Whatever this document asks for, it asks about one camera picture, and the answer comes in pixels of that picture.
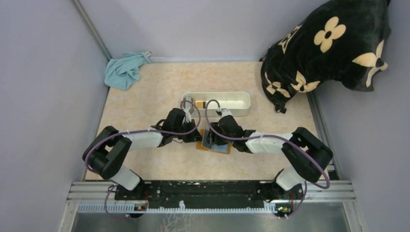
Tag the black floral pillow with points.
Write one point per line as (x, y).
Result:
(341, 40)

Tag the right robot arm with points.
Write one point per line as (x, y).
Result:
(307, 155)

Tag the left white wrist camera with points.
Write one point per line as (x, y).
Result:
(188, 115)

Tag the orange leather card holder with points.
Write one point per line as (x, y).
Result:
(205, 144)

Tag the white plastic bin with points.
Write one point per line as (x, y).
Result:
(237, 102)

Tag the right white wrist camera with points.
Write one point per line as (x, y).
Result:
(224, 112)

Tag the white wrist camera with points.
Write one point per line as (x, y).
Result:
(188, 115)
(224, 112)

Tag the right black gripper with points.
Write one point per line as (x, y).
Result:
(218, 137)

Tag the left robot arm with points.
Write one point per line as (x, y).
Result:
(106, 154)

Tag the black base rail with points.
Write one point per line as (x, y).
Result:
(208, 194)

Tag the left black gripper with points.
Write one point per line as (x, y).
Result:
(192, 134)

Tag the light blue cloth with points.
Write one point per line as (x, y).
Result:
(121, 73)

